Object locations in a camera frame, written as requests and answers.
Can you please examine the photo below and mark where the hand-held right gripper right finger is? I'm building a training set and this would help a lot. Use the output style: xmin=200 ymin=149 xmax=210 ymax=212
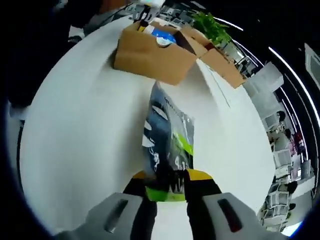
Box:
xmin=184 ymin=168 xmax=285 ymax=240

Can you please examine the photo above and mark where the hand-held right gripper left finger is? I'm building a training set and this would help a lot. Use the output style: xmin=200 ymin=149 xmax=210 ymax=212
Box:
xmin=53 ymin=171 xmax=159 ymax=240

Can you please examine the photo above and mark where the blue soft tissue packet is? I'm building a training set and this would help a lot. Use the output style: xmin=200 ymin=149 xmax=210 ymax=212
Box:
xmin=149 ymin=28 xmax=179 ymax=49

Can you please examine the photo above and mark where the brown cardboard shoe box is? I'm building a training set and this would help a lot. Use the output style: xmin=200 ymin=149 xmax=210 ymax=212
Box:
xmin=113 ymin=20 xmax=248 ymax=89

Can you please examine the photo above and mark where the dark soft packet green print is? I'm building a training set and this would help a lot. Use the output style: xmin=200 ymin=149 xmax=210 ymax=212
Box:
xmin=141 ymin=81 xmax=196 ymax=202

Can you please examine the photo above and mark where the green potted plant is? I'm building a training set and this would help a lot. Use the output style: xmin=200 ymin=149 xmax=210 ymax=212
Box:
xmin=191 ymin=11 xmax=233 ymax=50

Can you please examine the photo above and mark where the ceiling light strip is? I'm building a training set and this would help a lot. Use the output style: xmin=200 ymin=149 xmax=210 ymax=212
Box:
xmin=268 ymin=46 xmax=316 ymax=106
xmin=214 ymin=16 xmax=245 ymax=31

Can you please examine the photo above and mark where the white square pillar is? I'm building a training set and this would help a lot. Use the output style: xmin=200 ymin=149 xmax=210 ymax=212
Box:
xmin=243 ymin=61 xmax=285 ymax=99

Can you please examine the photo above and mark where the ceiling air conditioner unit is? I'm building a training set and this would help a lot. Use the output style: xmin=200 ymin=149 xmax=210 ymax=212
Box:
xmin=304 ymin=42 xmax=320 ymax=85

